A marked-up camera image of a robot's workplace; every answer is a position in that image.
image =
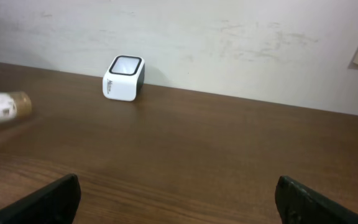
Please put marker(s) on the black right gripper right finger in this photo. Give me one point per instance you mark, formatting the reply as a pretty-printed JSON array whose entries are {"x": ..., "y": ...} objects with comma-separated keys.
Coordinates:
[{"x": 298, "y": 204}]

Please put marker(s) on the white tube with tan cap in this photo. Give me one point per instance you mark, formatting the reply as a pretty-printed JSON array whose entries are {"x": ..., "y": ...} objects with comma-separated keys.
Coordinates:
[{"x": 14, "y": 105}]

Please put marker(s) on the white barcode scanner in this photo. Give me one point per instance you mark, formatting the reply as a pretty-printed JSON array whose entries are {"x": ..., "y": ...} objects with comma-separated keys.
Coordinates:
[{"x": 124, "y": 78}]

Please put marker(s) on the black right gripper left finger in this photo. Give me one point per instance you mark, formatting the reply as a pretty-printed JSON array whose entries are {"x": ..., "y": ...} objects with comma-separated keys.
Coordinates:
[{"x": 56, "y": 203}]

